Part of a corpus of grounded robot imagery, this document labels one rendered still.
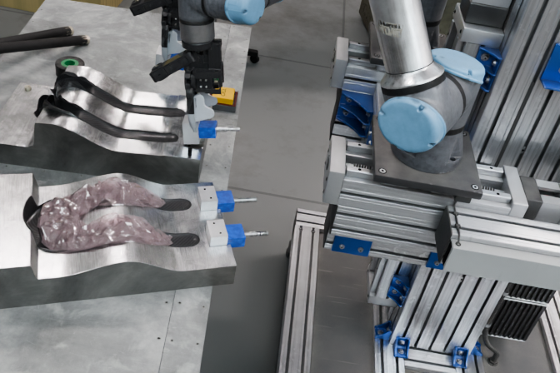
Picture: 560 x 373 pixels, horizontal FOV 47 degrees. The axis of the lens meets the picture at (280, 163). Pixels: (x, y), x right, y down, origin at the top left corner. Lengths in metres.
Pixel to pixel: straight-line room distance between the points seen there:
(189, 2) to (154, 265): 0.54
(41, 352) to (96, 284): 0.15
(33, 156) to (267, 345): 1.07
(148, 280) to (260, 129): 1.96
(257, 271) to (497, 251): 1.27
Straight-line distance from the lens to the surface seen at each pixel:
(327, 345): 2.06
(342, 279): 2.24
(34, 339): 1.29
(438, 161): 1.36
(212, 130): 1.52
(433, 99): 1.17
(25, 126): 1.66
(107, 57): 2.05
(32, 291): 1.31
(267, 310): 2.37
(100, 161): 1.56
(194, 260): 1.32
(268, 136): 3.14
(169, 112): 1.67
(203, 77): 1.45
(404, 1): 1.13
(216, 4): 1.35
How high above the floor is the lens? 1.82
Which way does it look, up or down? 38 degrees down
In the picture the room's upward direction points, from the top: 11 degrees clockwise
